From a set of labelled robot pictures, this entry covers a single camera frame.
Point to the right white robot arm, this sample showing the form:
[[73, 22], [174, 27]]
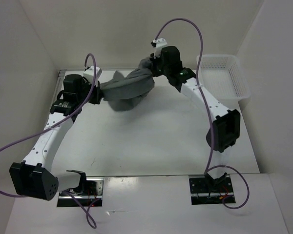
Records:
[[224, 127]]

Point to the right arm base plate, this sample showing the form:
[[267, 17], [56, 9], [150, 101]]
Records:
[[203, 191]]

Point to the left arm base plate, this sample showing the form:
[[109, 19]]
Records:
[[91, 194]]

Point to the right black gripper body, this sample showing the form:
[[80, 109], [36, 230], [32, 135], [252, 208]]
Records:
[[158, 68]]

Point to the white plastic basket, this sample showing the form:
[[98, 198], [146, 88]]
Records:
[[223, 76]]

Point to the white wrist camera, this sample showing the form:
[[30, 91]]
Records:
[[158, 45], [89, 73]]

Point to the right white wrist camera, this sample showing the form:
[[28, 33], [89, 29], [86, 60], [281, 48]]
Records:
[[158, 45]]

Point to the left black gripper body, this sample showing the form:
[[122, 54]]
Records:
[[82, 96]]

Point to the grey shorts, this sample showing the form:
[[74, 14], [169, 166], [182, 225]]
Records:
[[123, 93]]

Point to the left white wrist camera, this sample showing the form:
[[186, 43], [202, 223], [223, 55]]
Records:
[[89, 73]]

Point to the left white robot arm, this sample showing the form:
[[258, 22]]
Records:
[[32, 177]]

